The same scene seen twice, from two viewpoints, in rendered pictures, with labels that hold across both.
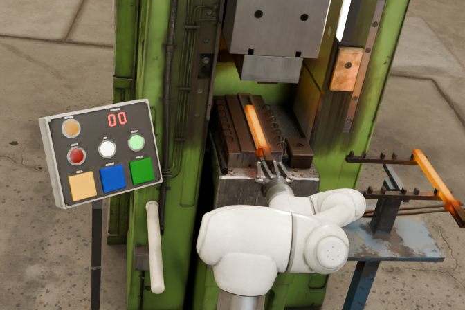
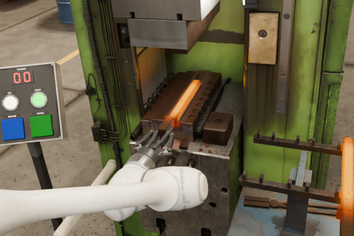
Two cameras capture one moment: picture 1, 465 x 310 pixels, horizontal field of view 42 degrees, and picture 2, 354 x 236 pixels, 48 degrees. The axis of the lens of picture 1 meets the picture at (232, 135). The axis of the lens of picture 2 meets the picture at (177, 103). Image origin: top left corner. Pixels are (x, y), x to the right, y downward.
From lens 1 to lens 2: 1.27 m
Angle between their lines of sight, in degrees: 30
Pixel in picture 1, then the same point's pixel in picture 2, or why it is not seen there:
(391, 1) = not seen: outside the picture
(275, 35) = not seen: outside the picture
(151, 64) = (79, 33)
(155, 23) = not seen: outside the picture
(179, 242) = not seen: hidden behind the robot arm
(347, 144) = (284, 126)
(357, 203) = (186, 186)
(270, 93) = (236, 72)
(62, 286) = (87, 218)
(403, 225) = (331, 228)
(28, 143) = not seen: hidden behind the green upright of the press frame
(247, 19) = not seen: outside the picture
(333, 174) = (275, 157)
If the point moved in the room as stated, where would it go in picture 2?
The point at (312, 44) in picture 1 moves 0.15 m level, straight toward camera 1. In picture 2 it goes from (191, 5) to (158, 19)
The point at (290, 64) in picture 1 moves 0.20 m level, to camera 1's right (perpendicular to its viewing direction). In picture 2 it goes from (175, 28) to (233, 37)
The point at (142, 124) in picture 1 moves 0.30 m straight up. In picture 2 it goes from (47, 84) to (25, 1)
